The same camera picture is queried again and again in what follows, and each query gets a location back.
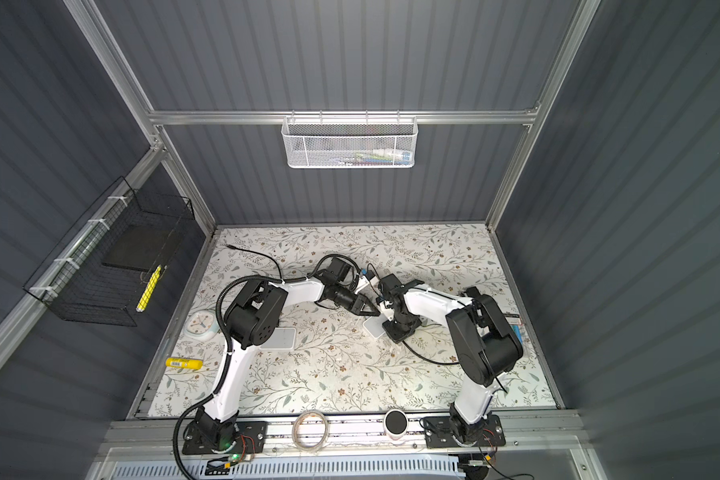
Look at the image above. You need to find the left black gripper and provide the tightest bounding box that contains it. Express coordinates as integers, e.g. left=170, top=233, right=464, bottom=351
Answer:
left=334, top=286, right=382, bottom=319

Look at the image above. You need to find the white network switch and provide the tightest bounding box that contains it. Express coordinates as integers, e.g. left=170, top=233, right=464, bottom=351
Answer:
left=363, top=316, right=388, bottom=340
left=261, top=327, right=296, bottom=351

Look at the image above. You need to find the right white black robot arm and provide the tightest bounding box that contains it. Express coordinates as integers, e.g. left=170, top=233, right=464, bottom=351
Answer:
left=379, top=274, right=524, bottom=446

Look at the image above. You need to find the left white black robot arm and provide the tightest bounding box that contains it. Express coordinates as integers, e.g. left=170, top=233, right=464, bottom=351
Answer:
left=172, top=254, right=380, bottom=455

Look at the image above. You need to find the pack of coloured markers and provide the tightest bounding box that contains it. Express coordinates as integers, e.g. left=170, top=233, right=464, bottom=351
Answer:
left=504, top=313, right=523, bottom=343

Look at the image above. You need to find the clear tape roll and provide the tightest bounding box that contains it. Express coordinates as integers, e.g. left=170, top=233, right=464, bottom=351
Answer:
left=291, top=410, right=330, bottom=452

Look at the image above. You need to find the small yellow block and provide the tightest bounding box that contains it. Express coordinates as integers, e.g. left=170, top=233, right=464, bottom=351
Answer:
left=165, top=358, right=203, bottom=370

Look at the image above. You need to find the yellow green marker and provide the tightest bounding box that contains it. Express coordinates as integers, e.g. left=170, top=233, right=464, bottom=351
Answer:
left=136, top=265, right=163, bottom=313

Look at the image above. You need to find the black foam pad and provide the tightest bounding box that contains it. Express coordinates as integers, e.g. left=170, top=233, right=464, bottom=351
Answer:
left=102, top=225, right=182, bottom=272

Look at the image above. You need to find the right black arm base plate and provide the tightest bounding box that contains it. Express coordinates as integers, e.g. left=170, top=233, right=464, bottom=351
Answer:
left=419, top=413, right=506, bottom=449

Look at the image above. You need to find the white wire mesh basket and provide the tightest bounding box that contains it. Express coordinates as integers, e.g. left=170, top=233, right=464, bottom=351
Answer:
left=281, top=118, right=419, bottom=169

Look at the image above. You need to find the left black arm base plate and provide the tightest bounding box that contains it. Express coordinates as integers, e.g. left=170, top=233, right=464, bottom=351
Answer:
left=179, top=420, right=268, bottom=461

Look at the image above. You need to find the aluminium front rail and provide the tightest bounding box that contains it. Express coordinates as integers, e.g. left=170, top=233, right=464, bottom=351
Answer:
left=96, top=409, right=591, bottom=461

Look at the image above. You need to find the black wire basket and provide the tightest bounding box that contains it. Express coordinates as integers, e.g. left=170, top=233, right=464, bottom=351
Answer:
left=24, top=178, right=195, bottom=327

